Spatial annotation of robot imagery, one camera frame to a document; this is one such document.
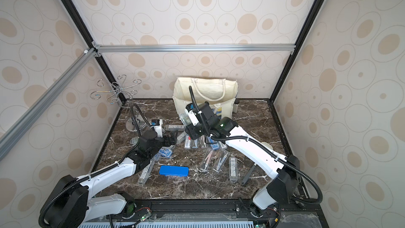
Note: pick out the small grey cylinder bottle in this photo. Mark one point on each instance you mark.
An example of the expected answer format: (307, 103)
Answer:
(235, 105)

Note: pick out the blue compass case flat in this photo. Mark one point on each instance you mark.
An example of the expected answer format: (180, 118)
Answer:
(179, 171)

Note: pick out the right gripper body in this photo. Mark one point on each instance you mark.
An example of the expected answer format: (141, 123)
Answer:
(190, 130)

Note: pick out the silver aluminium crossbar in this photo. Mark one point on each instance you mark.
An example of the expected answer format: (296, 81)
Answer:
(195, 48)

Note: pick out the pink compass clear case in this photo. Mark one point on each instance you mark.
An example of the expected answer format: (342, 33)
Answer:
(206, 161)

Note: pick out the green compass clear case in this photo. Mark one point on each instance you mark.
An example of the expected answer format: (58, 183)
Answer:
(185, 119)

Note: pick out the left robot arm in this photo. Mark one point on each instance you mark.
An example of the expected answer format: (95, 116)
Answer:
(73, 201)

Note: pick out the clear compass case right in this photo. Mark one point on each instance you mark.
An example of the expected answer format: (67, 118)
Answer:
(233, 170)

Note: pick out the chrome wire cup rack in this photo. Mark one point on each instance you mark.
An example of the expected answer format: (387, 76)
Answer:
(117, 93)

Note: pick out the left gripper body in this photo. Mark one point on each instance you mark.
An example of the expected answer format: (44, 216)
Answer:
(161, 142)

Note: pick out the blue compass case left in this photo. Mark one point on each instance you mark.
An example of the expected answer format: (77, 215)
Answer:
(166, 152)

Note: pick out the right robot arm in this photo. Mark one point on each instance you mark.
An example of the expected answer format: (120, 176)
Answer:
(284, 172)

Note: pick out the cream canvas tote bag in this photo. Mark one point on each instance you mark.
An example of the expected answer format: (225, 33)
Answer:
(219, 93)

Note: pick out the silver aluminium left rail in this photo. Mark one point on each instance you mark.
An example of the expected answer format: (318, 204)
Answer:
(17, 131)

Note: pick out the white bowl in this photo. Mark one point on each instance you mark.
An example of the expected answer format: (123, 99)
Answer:
(267, 145)

